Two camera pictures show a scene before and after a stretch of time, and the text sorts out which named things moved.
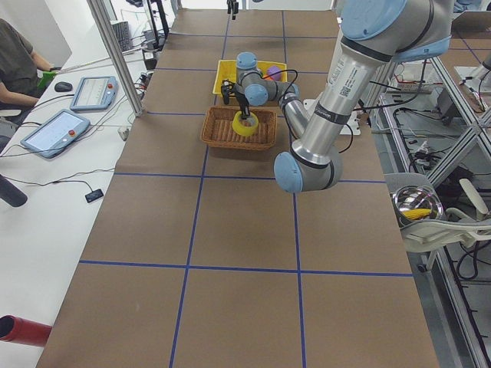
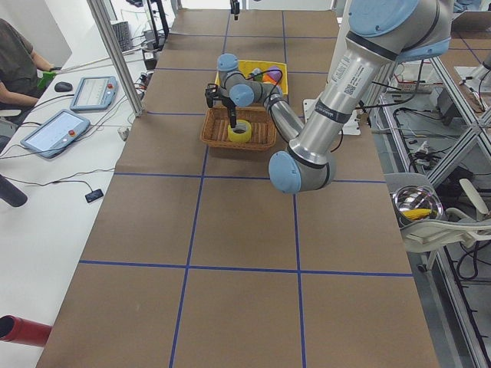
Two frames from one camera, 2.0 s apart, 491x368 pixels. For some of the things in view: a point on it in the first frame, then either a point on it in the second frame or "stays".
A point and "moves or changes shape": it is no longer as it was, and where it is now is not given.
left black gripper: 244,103 → 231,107
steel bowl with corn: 416,203 stays
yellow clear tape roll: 242,129 moves or changes shape
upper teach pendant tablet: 94,93 stays
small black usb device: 93,195 stays
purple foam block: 273,70 stays
